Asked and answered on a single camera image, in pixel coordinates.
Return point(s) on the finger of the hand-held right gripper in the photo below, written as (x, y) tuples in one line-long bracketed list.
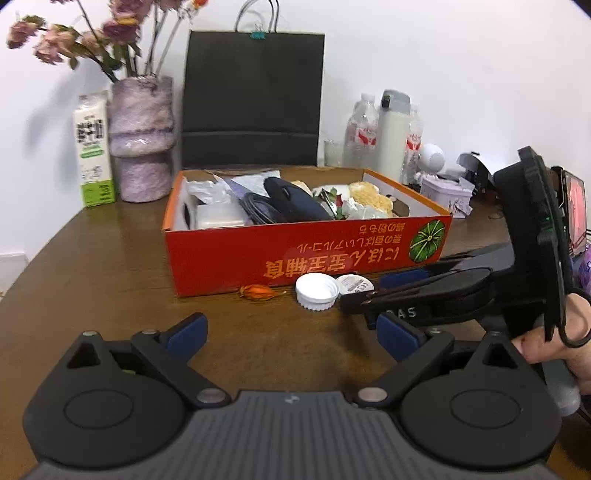
[(404, 280), (415, 290)]

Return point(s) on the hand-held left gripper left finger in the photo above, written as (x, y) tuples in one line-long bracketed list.
[(187, 334)]

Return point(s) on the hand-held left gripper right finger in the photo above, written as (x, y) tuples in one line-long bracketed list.
[(397, 337)]

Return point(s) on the small white round lid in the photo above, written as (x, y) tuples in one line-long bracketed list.
[(354, 284)]

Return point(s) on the white ribbed bottle cap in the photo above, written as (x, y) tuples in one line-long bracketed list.
[(316, 290)]

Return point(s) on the red and green toy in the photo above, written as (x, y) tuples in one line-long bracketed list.
[(336, 203)]

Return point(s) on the orange cardboard box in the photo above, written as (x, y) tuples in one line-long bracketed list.
[(277, 258)]

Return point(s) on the brown wooden desktop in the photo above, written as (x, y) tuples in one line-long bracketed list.
[(92, 277)]

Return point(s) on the person's right hand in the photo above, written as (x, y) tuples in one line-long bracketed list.
[(531, 348)]

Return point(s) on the phone with red screen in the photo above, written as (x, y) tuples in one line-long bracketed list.
[(577, 207)]

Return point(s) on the loose orange flower bud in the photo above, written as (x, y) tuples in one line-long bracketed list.
[(256, 293)]

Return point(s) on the pale yellow round bun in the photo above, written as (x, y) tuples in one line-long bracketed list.
[(369, 198)]

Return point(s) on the white paper sheet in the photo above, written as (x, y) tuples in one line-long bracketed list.
[(471, 161)]

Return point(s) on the white tissue pack box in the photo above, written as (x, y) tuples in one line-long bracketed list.
[(443, 194)]

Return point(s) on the white tissue pack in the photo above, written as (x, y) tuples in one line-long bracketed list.
[(219, 216)]

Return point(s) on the white round toy robot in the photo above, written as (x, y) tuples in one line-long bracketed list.
[(431, 157)]

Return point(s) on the dark navy pouch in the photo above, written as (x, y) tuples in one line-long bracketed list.
[(295, 198)]

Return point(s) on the clear water bottle red label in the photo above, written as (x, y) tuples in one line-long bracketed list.
[(362, 134), (414, 138)]

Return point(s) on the white thermos bottle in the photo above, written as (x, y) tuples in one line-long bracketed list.
[(392, 138)]

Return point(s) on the clear glass cup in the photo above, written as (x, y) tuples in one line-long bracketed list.
[(333, 154)]

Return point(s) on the crumpled white tissue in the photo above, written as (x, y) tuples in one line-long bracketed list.
[(207, 189)]

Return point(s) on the pale grey plastic bag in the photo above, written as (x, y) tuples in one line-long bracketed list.
[(251, 184)]

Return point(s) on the white flat box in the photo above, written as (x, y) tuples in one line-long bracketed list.
[(13, 274)]

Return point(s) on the purple textured vase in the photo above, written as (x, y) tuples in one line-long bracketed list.
[(141, 138)]

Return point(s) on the green and white milk carton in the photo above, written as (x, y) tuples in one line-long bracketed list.
[(94, 152)]

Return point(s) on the black paper bag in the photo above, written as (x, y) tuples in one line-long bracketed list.
[(251, 92)]

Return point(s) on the teal binder clip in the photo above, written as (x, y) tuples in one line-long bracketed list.
[(258, 33)]

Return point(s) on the dried pink flower bouquet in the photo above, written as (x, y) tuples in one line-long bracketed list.
[(60, 41)]

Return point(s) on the orange flower bud on stem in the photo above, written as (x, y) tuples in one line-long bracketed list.
[(199, 2)]

